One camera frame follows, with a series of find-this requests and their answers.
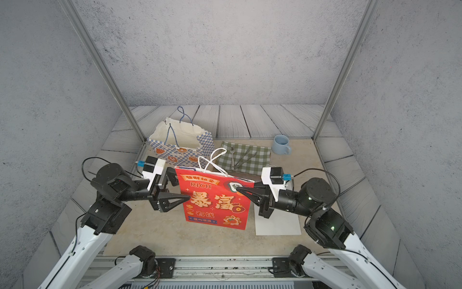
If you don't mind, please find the left frame post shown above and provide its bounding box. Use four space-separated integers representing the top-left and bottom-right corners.
59 0 146 143

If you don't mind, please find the red paper gift bag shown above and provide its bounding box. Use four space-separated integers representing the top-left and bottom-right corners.
174 148 255 230

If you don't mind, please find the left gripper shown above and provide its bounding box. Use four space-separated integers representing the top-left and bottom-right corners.
115 169 193 215

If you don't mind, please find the white Happy Every Day bag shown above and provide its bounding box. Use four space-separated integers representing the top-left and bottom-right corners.
253 180 303 237

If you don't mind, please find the right frame post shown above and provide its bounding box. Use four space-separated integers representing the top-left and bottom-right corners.
312 0 380 142

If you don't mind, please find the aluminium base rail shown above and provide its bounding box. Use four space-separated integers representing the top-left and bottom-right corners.
75 254 380 289

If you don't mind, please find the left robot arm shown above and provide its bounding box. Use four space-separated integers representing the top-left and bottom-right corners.
40 160 190 289

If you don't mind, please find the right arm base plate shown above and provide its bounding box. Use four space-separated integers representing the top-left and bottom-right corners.
268 257 292 278

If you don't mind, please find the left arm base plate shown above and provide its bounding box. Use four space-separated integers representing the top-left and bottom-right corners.
156 258 176 279

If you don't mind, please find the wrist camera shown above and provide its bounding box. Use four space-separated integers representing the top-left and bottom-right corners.
261 167 293 202
137 156 167 191

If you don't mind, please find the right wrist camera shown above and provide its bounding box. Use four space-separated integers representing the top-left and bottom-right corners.
261 167 293 202

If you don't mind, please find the green checkered cloth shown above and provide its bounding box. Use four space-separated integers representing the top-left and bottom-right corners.
215 141 271 176

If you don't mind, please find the metal spoon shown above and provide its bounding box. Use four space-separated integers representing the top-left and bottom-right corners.
230 145 236 171

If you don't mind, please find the frame post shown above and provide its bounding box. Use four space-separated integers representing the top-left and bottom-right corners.
312 0 380 142
59 0 146 143

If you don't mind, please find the light blue mug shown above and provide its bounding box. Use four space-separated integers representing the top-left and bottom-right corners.
271 134 292 155

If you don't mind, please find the blue checkered paper bag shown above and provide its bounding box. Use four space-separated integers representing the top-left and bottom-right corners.
148 106 215 167

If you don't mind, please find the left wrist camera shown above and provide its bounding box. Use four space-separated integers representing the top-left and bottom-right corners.
137 156 167 191

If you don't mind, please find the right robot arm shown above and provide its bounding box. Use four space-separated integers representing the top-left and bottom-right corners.
237 178 403 289

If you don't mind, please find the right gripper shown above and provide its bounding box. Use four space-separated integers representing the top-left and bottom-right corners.
239 177 316 220

